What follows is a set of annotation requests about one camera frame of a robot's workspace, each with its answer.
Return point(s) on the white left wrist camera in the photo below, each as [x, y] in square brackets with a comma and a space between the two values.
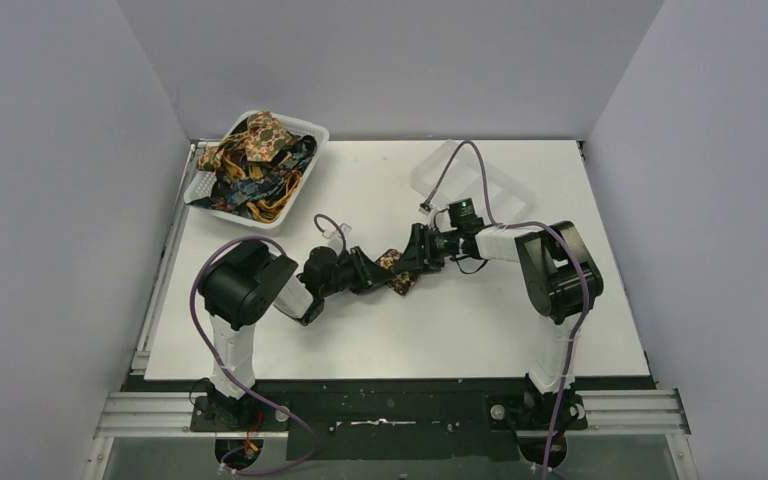
[337, 239]

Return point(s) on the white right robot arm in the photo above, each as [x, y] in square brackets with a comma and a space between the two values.
[561, 279]

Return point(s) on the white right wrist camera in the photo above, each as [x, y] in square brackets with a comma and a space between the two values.
[437, 217]

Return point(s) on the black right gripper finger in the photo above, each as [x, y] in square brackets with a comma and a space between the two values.
[417, 265]
[421, 243]

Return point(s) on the yellow striped tie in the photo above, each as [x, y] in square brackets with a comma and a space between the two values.
[263, 194]

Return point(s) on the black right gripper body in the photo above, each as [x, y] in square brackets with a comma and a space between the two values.
[444, 244]

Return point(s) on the brown floral tie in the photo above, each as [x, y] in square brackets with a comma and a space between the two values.
[401, 282]

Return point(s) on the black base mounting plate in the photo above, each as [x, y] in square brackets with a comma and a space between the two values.
[498, 419]

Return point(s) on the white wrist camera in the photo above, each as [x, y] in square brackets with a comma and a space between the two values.
[437, 217]
[337, 239]

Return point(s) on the white plastic basket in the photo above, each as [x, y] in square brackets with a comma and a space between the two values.
[203, 181]

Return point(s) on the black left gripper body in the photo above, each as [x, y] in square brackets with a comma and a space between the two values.
[363, 271]

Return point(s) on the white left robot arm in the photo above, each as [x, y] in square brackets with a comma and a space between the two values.
[239, 287]

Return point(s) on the dark blue patterned tie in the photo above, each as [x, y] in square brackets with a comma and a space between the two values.
[306, 147]

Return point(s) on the orange paisley tie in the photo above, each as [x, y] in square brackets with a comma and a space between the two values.
[258, 139]

